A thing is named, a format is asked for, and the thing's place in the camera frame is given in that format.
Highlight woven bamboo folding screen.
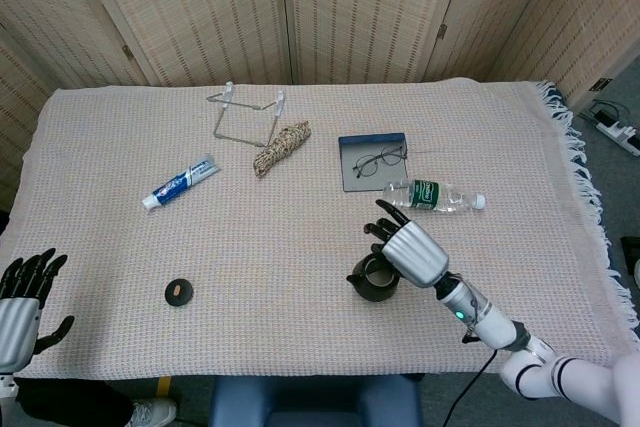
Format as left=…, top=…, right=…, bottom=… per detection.
left=0, top=0, right=640, bottom=211

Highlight open blue glasses case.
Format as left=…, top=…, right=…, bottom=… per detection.
left=338, top=132, right=407, bottom=193

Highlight black trouser leg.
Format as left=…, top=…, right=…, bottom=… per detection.
left=13, top=377, right=136, bottom=427

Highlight clear bottle green label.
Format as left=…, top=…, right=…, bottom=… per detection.
left=382, top=179, right=487, bottom=213

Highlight beige waffle weave tablecloth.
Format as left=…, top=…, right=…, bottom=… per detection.
left=0, top=77, right=639, bottom=381

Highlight braided beige rope bundle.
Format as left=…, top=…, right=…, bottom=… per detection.
left=252, top=119, right=313, bottom=179

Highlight white sneaker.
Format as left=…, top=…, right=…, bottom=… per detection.
left=130, top=398, right=178, bottom=427

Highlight dark blue under cloth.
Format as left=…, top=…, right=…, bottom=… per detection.
left=542, top=84, right=596, bottom=188

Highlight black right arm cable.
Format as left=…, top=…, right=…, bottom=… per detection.
left=442, top=345, right=500, bottom=427

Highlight metal wire display stand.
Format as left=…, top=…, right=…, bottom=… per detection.
left=206, top=81, right=287, bottom=148

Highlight blue white toothpaste tube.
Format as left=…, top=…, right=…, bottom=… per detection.
left=141, top=154, right=221, bottom=211

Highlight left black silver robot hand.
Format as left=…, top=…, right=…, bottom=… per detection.
left=0, top=248, right=75, bottom=374

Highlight black cast iron teapot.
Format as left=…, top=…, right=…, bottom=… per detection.
left=346, top=252, right=400, bottom=303

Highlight white power strip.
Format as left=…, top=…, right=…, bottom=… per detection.
left=589, top=101, right=640, bottom=157

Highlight thin black frame glasses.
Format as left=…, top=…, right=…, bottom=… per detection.
left=352, top=145, right=407, bottom=179

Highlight blue chair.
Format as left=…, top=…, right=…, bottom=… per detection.
left=208, top=374, right=424, bottom=427

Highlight black teapot lid wooden knob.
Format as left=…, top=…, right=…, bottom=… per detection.
left=165, top=278, right=195, bottom=307

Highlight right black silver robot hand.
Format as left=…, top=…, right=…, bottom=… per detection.
left=363, top=199, right=450, bottom=289

